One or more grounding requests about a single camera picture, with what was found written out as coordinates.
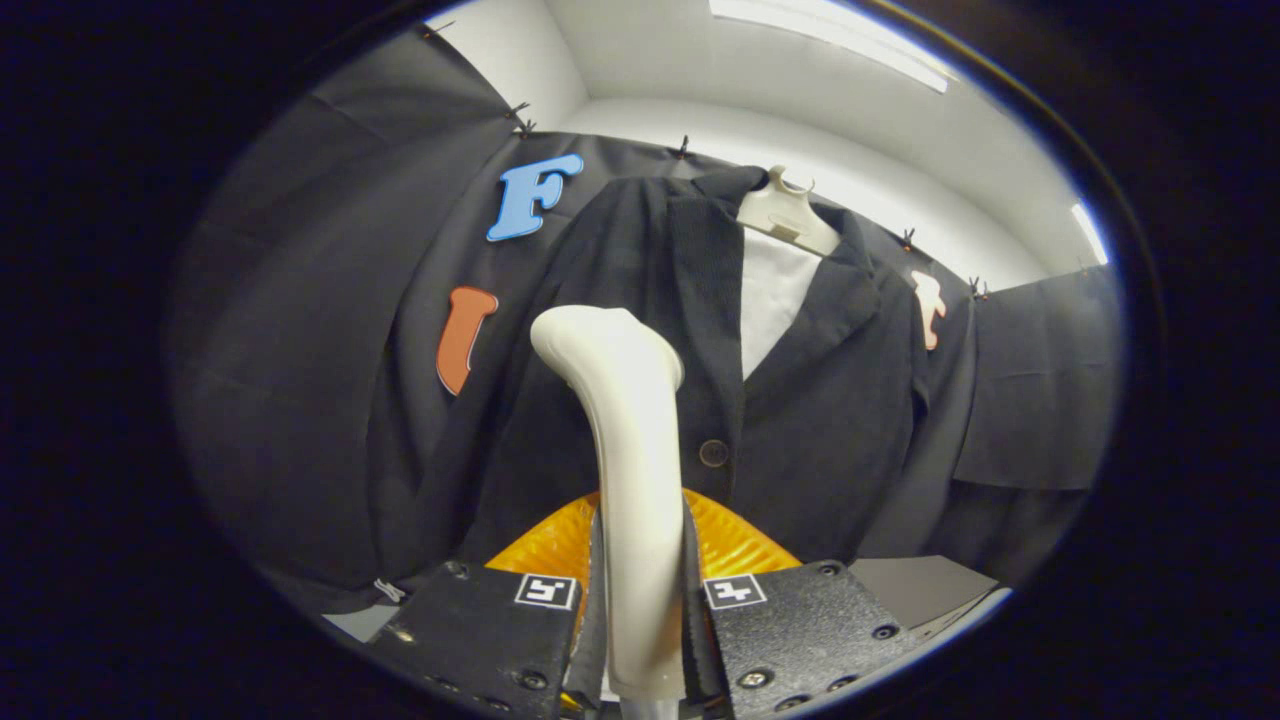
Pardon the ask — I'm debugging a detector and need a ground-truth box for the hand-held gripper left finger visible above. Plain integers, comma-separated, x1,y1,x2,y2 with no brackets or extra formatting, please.
368,490,609,719

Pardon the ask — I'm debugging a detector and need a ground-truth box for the white clothes hanger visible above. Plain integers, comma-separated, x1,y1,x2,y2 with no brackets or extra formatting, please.
737,165,843,258

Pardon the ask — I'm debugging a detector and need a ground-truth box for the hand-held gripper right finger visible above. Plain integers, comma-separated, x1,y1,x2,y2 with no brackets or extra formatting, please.
682,487,923,716

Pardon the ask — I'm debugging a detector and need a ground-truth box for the white garment steamer with hose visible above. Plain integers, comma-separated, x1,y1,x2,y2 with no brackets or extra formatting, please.
530,305,689,720

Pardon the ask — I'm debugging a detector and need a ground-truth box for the black suit jacket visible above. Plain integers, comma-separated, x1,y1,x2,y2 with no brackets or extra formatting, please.
365,165,976,591

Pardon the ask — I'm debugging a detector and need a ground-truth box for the black backdrop cloth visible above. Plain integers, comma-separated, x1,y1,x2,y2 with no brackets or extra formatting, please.
168,25,1121,611

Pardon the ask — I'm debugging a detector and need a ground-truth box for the grey cabinet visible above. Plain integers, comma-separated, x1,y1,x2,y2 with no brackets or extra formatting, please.
850,555,1001,641

